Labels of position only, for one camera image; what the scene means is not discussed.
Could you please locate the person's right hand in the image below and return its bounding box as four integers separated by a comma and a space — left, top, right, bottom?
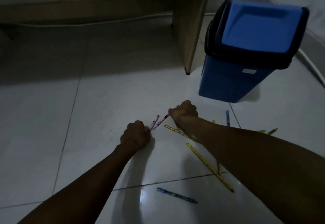
168, 100, 199, 130

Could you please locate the person's left hand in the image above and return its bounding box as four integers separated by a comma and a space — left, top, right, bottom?
120, 120, 152, 156

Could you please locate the short pink pencil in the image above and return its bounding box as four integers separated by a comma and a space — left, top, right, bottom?
149, 115, 160, 132

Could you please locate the long pink pencil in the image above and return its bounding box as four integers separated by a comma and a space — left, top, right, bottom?
154, 105, 180, 129

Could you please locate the person's right forearm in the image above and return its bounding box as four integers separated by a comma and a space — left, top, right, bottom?
178, 116, 325, 224

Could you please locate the person's left forearm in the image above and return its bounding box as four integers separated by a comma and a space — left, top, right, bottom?
17, 146, 136, 224

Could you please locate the wooden desk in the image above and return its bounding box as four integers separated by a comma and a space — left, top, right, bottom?
0, 0, 214, 75

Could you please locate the blue bin with black rim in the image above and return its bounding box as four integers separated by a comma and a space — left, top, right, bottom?
198, 0, 310, 103

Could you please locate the thin white cable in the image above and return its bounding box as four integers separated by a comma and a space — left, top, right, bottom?
19, 12, 216, 28

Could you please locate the thick white cable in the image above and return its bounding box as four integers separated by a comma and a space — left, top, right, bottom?
298, 48, 325, 89

